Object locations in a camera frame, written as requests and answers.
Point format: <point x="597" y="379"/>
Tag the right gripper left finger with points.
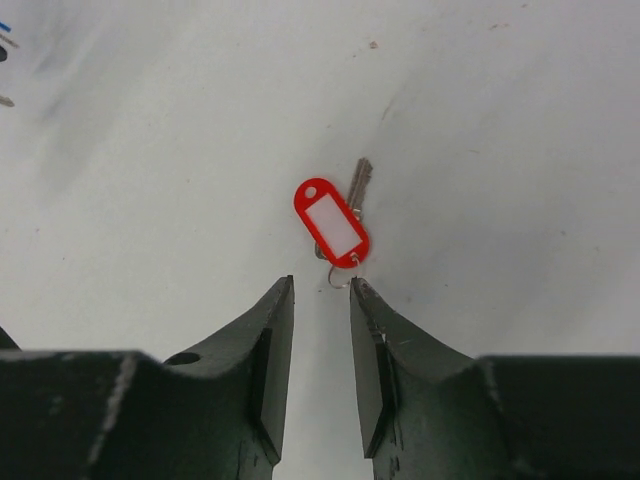
<point x="213" y="411"/>

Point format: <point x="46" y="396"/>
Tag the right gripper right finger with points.
<point x="427" y="411"/>

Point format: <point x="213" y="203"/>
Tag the red key tag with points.
<point x="324" y="212"/>

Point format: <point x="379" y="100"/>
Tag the silver key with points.
<point x="355" y="198"/>

